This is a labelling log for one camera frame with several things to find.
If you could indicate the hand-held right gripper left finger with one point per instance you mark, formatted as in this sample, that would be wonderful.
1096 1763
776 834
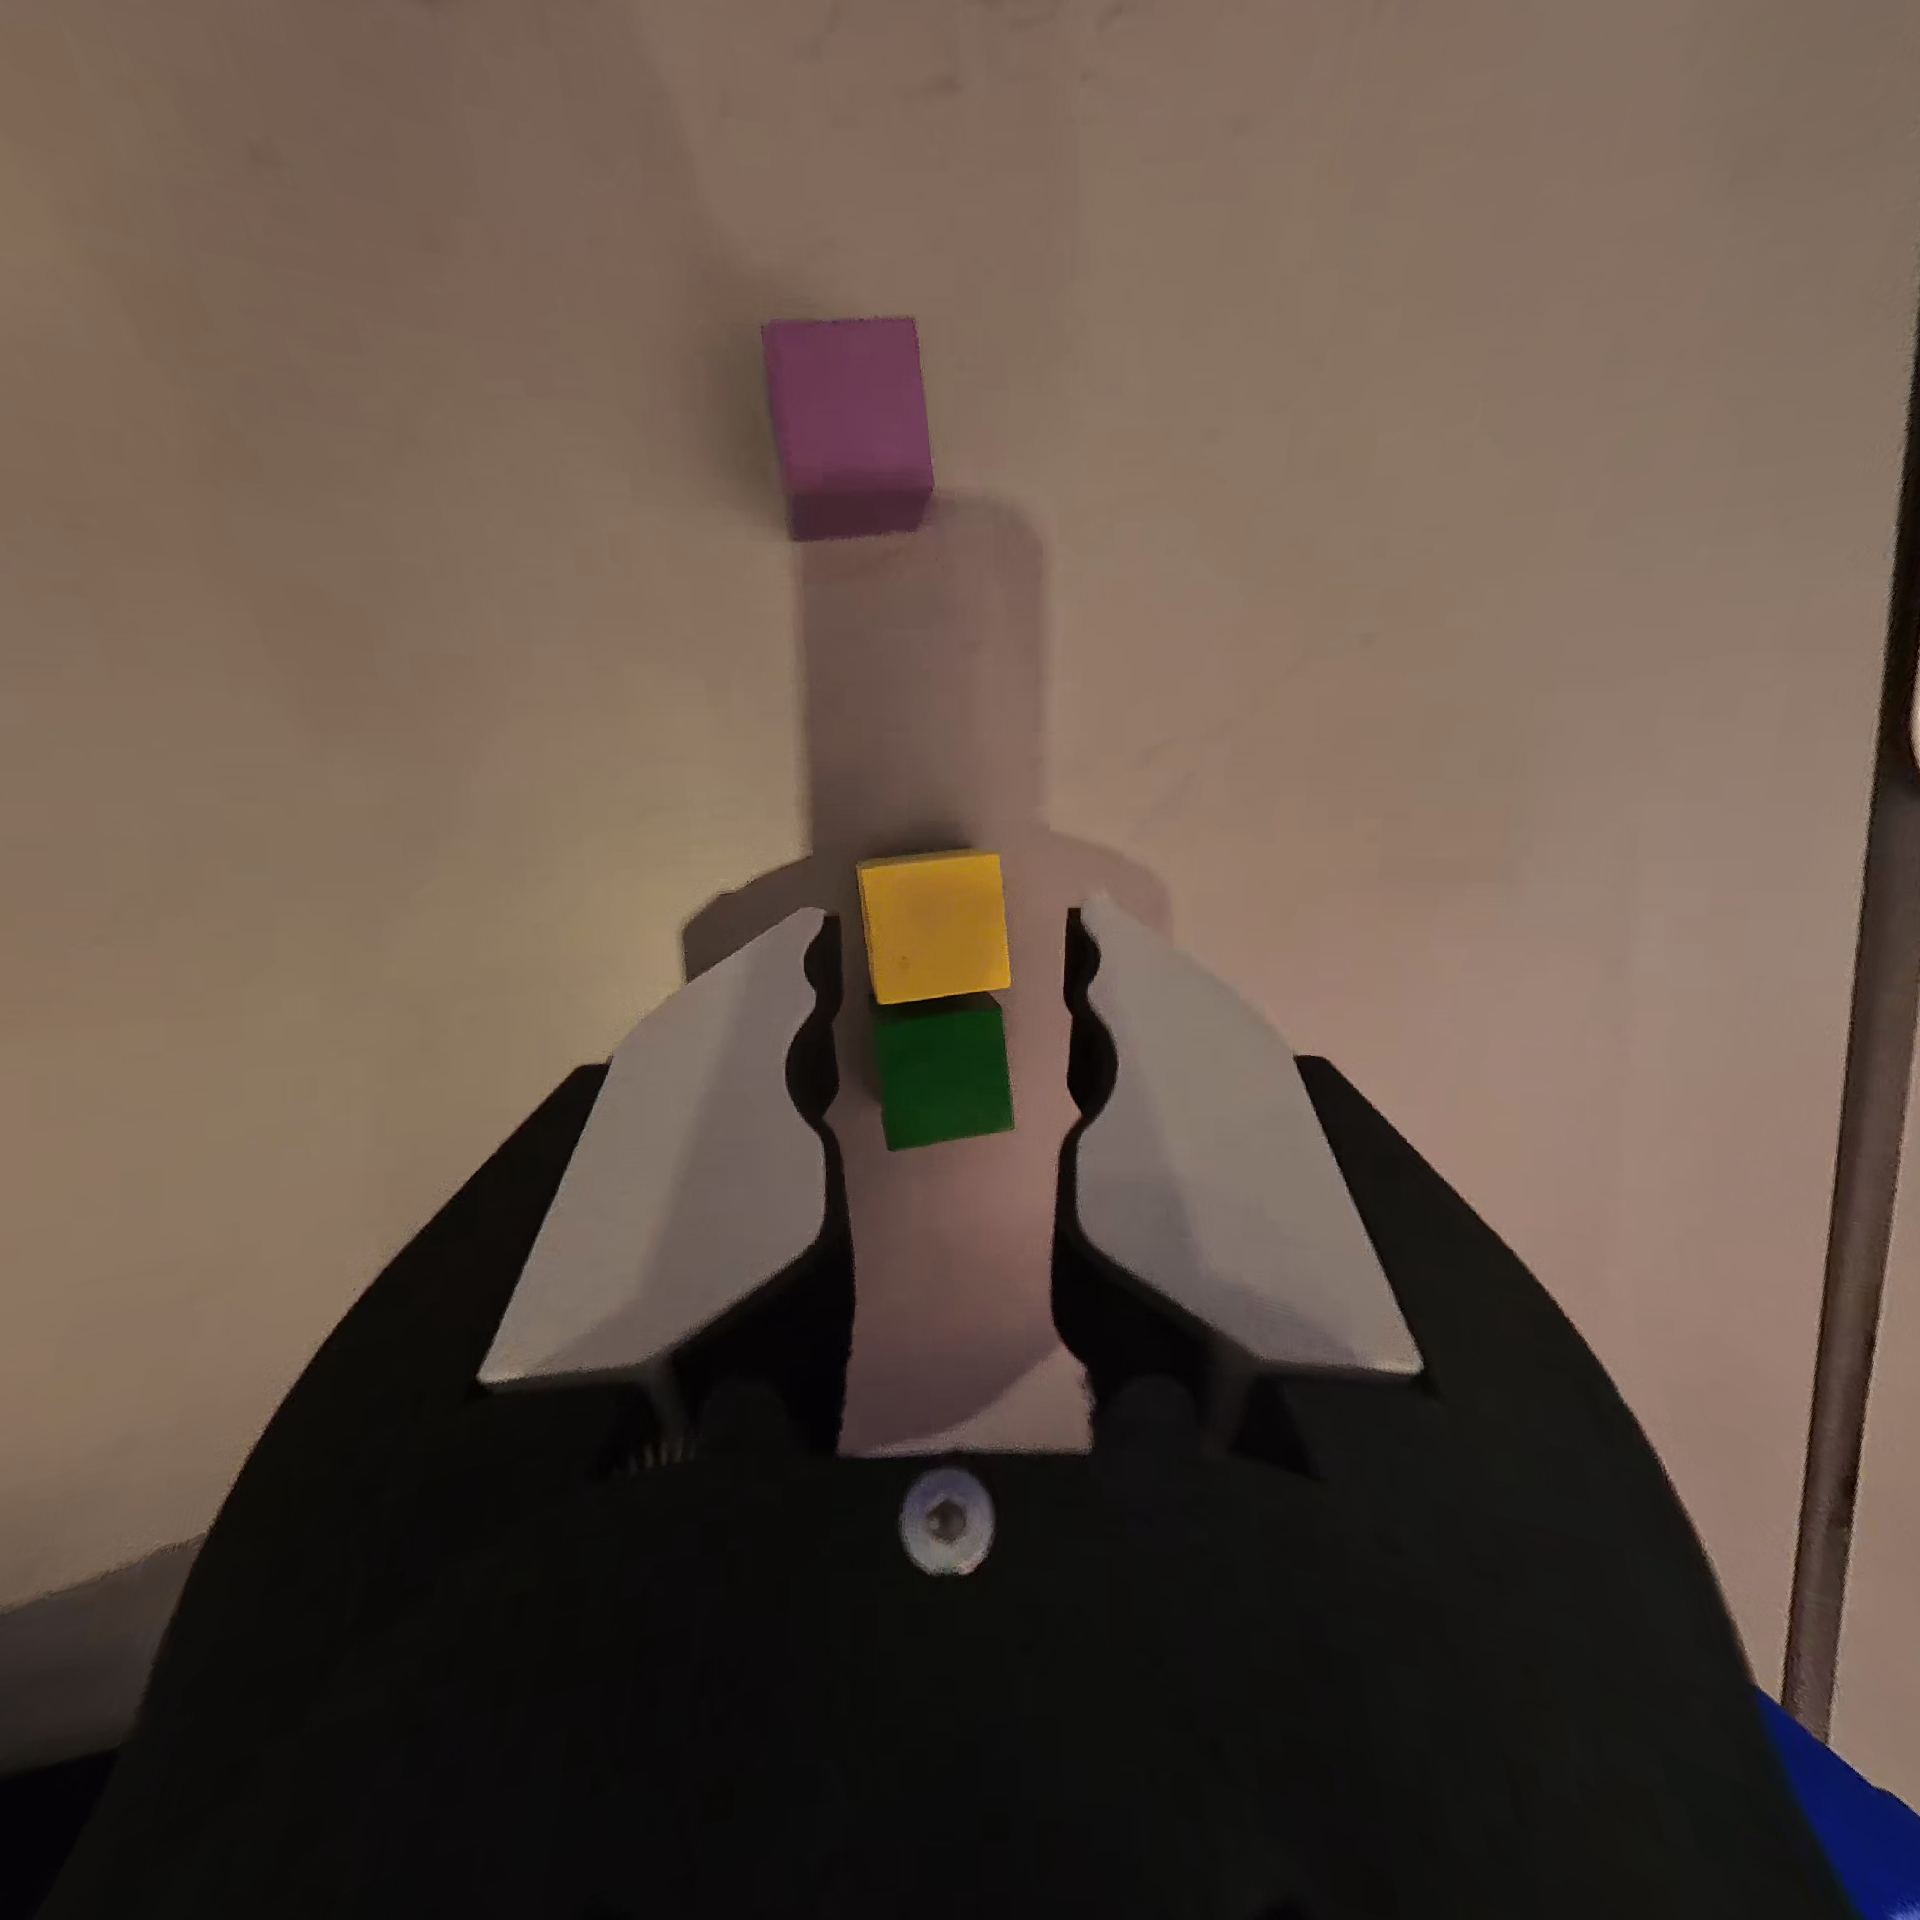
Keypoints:
674 1201

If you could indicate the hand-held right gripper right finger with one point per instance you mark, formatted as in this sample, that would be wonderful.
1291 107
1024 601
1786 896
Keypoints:
1230 1201

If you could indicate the green wooden cube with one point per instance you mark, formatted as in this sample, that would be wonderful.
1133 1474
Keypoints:
945 1072

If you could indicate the yellow wooden cube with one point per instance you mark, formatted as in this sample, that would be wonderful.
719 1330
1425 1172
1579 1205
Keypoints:
934 925

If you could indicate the purple wooden cube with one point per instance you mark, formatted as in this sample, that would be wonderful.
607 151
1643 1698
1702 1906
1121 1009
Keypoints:
843 412

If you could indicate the blue plastic storage bin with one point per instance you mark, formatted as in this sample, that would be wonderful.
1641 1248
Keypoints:
1862 1844

